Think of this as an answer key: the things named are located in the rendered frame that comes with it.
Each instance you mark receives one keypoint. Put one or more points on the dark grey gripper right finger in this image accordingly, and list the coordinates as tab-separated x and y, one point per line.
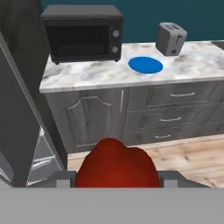
172	179

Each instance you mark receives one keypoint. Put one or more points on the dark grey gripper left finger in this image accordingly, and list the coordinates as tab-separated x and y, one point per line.
62	179

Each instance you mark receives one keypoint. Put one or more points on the red bell pepper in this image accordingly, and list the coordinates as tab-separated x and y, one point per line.
116	166

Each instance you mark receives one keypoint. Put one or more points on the grey fridge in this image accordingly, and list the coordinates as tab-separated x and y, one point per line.
43	157

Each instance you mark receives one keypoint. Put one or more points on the grey fridge door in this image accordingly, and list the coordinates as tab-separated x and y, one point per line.
16	122

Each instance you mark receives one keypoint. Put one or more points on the blue plate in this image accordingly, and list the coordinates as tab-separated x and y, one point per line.
145	65

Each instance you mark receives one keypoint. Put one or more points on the grey drawer front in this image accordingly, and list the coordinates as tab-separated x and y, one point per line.
163	135
178	94
172	119

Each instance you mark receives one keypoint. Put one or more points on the grey cupboard door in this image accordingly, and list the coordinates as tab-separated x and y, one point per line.
87	119

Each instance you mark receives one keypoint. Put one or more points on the grey toaster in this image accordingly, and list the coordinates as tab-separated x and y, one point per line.
170	38

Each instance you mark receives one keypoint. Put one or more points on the black microwave oven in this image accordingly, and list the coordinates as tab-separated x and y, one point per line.
83	33

